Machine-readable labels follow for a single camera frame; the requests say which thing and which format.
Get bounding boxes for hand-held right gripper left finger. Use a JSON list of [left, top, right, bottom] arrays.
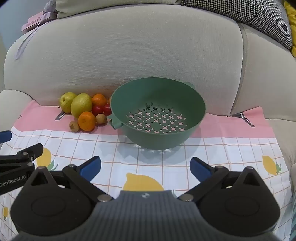
[[23, 156, 114, 203]]

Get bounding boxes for yellow lemon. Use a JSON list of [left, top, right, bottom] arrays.
[[70, 93, 93, 118]]

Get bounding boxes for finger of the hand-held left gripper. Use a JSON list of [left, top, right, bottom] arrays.
[[0, 143, 44, 173], [0, 130, 12, 144]]

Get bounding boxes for green plastic colander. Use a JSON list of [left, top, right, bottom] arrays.
[[109, 77, 206, 149]]

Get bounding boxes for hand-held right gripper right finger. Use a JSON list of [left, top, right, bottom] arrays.
[[177, 157, 269, 203]]

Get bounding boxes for pale green pillow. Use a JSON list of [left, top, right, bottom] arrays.
[[55, 0, 183, 19]]

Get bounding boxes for yellow pillow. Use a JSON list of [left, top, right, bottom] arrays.
[[283, 0, 296, 58]]

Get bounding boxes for small yellow-green pear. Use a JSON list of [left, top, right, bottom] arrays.
[[60, 92, 78, 113]]

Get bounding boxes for lavender ribbon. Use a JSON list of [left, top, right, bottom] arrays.
[[15, 20, 48, 61]]

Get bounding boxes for houndstooth pillow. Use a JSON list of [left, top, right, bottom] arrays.
[[180, 0, 293, 50]]

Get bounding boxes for grey fabric sofa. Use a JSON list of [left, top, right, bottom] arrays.
[[0, 0, 296, 167]]

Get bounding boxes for pink gift box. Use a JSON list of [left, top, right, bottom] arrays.
[[21, 10, 53, 32]]

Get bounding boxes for orange mandarin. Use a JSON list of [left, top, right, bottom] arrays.
[[92, 93, 107, 107], [78, 111, 96, 131]]

